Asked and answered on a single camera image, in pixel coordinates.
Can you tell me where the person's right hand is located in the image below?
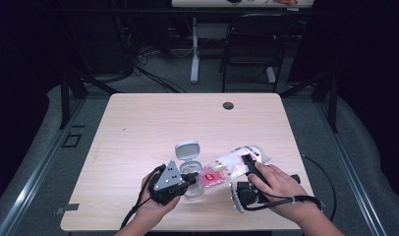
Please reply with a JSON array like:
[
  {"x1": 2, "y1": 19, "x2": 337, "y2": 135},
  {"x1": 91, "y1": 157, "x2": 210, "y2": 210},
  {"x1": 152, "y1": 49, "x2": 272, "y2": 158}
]
[{"x1": 247, "y1": 162, "x2": 320, "y2": 224}]

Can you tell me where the left hand-held gripper black cable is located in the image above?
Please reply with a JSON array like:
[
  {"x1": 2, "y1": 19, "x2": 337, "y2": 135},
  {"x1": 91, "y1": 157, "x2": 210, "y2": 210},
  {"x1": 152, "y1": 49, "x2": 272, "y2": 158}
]
[{"x1": 119, "y1": 163, "x2": 168, "y2": 230}]

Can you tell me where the short white desk leg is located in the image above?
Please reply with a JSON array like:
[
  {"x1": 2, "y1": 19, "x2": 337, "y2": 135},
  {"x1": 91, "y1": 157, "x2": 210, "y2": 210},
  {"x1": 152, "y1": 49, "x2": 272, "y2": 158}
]
[{"x1": 265, "y1": 66, "x2": 277, "y2": 84}]

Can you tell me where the person's left hand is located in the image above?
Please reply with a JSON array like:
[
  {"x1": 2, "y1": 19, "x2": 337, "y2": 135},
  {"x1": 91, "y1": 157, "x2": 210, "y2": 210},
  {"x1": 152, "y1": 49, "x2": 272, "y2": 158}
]
[{"x1": 134, "y1": 172, "x2": 182, "y2": 221}]

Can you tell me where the black folding chair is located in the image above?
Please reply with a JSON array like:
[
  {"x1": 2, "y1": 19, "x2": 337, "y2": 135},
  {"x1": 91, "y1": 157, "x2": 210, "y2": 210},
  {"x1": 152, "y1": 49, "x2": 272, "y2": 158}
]
[{"x1": 219, "y1": 13, "x2": 302, "y2": 93}]

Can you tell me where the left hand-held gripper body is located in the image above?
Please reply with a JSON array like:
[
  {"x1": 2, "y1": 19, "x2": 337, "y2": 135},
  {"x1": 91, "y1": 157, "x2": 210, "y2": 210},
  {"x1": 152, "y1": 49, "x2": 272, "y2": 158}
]
[{"x1": 147, "y1": 159, "x2": 191, "y2": 207}]

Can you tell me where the white lidded jar with handle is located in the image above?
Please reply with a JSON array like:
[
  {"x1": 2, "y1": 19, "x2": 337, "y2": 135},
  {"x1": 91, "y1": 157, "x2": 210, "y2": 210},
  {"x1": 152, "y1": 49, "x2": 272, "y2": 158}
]
[{"x1": 174, "y1": 140, "x2": 205, "y2": 198}]

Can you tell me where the red and white spout pouch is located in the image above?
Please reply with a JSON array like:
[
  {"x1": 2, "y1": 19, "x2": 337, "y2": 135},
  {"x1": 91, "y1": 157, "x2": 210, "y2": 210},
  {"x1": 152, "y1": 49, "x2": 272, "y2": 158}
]
[{"x1": 197, "y1": 145, "x2": 272, "y2": 191}]

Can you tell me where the black metal stand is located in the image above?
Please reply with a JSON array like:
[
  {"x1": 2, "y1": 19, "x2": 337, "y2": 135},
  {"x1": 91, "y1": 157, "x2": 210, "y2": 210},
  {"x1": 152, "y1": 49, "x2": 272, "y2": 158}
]
[
  {"x1": 279, "y1": 70, "x2": 340, "y2": 134},
  {"x1": 58, "y1": 68, "x2": 121, "y2": 131}
]

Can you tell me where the aluminium floor rail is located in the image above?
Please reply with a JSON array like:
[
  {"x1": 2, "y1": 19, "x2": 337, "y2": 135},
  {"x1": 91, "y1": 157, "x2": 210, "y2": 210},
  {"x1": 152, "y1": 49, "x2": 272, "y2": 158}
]
[
  {"x1": 0, "y1": 97, "x2": 87, "y2": 236},
  {"x1": 313, "y1": 97, "x2": 389, "y2": 236}
]

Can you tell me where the tall white desk leg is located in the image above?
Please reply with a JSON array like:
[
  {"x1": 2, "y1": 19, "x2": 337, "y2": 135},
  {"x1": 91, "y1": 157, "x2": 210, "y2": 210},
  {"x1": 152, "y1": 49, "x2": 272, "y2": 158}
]
[{"x1": 190, "y1": 17, "x2": 201, "y2": 85}]

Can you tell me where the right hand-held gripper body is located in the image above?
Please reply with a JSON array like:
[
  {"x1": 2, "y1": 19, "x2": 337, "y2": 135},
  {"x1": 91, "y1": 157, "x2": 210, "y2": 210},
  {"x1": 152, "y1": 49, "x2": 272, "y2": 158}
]
[{"x1": 229, "y1": 173, "x2": 302, "y2": 214}]

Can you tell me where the dark cabinet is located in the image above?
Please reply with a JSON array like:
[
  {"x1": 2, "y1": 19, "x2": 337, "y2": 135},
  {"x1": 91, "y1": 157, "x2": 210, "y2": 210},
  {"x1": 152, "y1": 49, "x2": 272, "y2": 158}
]
[{"x1": 65, "y1": 13, "x2": 134, "y2": 75}]

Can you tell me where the bundle of black floor cables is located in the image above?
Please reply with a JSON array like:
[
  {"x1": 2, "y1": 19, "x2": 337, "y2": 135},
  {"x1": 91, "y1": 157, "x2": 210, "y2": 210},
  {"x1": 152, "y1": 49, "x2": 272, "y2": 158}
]
[{"x1": 132, "y1": 45, "x2": 188, "y2": 94}]

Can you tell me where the right hand-held gripper black cable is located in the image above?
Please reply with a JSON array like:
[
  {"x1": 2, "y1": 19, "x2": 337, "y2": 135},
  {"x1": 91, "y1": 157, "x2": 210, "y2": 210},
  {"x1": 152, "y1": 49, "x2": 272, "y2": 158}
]
[{"x1": 242, "y1": 153, "x2": 338, "y2": 224}]

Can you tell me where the hand-held gripper black cable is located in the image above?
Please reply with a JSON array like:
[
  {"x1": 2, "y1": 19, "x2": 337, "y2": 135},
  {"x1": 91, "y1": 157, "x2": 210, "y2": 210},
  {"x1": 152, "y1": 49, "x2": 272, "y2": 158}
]
[
  {"x1": 119, "y1": 163, "x2": 168, "y2": 230},
  {"x1": 242, "y1": 153, "x2": 338, "y2": 224}
]

